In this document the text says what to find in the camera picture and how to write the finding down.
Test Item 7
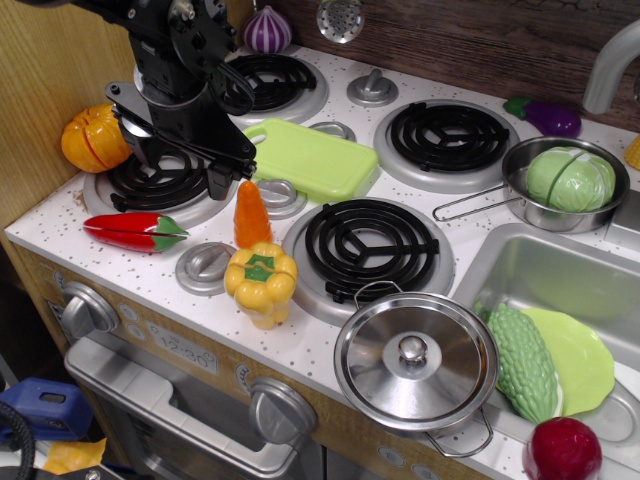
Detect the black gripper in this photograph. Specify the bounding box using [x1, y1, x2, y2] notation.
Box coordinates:
[105, 82, 257, 200]

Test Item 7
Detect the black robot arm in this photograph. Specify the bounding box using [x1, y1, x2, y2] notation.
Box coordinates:
[76, 1, 256, 200]

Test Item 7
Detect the orange toy carrot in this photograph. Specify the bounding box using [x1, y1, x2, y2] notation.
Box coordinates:
[234, 181, 273, 248]

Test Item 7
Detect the light green cutting board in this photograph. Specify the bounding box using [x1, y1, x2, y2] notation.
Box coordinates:
[244, 118, 380, 203]

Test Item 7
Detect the silver knob behind board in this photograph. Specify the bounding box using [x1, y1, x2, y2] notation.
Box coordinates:
[309, 121, 357, 142]

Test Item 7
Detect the front left black burner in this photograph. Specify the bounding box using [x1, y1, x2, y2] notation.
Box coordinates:
[107, 150, 207, 212]

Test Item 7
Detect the black burner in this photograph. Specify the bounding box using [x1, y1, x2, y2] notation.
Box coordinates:
[391, 102, 510, 173]
[107, 150, 207, 212]
[304, 199, 443, 303]
[222, 54, 318, 115]

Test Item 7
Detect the red toy chili pepper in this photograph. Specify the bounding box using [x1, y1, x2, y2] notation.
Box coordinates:
[83, 212, 189, 253]

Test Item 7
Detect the orange toy pumpkin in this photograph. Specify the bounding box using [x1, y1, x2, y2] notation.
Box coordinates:
[60, 104, 132, 174]

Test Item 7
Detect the silver middle stove knob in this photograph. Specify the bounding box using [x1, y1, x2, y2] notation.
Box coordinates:
[257, 179, 307, 220]

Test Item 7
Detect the silver stove knob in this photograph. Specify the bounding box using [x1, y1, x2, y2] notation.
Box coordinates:
[257, 179, 307, 220]
[175, 242, 236, 296]
[347, 68, 399, 107]

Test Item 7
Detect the silver front stove knob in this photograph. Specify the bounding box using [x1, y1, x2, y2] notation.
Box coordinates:
[175, 242, 236, 296]

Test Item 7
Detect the back left black burner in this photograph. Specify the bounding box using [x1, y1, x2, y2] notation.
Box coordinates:
[222, 54, 318, 115]

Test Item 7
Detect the yellow toy bell pepper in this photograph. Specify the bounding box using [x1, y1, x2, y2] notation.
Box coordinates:
[224, 242, 298, 330]

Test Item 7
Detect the purple striped toy onion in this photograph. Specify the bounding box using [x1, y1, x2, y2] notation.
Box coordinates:
[243, 6, 293, 54]

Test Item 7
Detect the left silver oven knob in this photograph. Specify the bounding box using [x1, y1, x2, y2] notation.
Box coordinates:
[61, 281, 120, 339]

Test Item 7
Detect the silver oven knob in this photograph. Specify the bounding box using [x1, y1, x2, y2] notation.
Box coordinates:
[61, 281, 120, 339]
[249, 377, 317, 447]

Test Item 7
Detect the front right black burner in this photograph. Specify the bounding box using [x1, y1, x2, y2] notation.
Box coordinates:
[304, 199, 443, 303]

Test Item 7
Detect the silver back stove knob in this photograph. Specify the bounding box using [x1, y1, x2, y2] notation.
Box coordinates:
[347, 68, 399, 107]

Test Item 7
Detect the silver perforated ladle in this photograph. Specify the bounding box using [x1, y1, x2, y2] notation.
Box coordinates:
[316, 0, 364, 44]

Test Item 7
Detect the back right black burner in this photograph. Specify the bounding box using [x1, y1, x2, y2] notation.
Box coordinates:
[391, 102, 510, 173]

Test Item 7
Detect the right silver oven knob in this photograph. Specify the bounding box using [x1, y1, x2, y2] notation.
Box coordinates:
[249, 377, 317, 447]

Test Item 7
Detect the blue plastic object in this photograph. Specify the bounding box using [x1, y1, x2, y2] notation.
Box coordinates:
[1, 377, 93, 441]

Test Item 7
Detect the silver lidded pot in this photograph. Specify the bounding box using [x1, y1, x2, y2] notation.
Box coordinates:
[334, 287, 500, 458]

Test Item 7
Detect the yellow crumpled bag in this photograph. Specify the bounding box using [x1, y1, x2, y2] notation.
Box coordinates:
[42, 438, 107, 475]

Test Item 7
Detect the silver sink basin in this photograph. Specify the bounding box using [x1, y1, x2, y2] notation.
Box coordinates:
[454, 224, 639, 471]

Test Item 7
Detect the purple toy eggplant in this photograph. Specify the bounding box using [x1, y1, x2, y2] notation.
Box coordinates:
[503, 96, 582, 138]

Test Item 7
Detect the green toy cabbage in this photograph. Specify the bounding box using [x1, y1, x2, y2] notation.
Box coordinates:
[526, 147, 616, 213]

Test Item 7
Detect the green toy bitter gourd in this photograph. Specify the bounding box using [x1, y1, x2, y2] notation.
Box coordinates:
[488, 304, 562, 424]

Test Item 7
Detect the silver faucet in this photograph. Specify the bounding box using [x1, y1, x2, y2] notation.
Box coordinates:
[582, 20, 639, 114]

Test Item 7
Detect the light green plate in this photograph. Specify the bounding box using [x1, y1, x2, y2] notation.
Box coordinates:
[523, 308, 615, 416]

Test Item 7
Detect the red toy apple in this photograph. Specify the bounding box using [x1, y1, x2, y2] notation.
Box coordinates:
[522, 417, 603, 479]

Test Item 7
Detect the silver oven door handle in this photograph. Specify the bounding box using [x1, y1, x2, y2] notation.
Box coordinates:
[65, 338, 305, 479]

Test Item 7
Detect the black braided cable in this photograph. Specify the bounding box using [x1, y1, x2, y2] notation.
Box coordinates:
[0, 399, 37, 480]

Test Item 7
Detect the silver saucepan with handle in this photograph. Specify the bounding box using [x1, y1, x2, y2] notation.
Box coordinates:
[432, 136, 632, 235]

